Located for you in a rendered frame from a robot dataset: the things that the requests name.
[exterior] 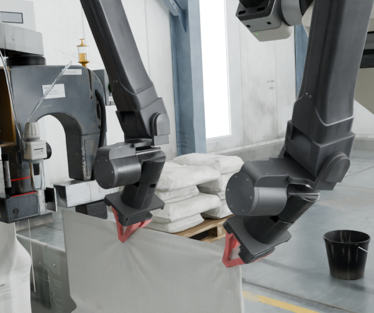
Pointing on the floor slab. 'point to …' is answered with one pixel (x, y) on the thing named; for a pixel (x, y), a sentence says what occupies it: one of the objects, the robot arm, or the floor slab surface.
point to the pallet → (216, 227)
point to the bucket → (346, 253)
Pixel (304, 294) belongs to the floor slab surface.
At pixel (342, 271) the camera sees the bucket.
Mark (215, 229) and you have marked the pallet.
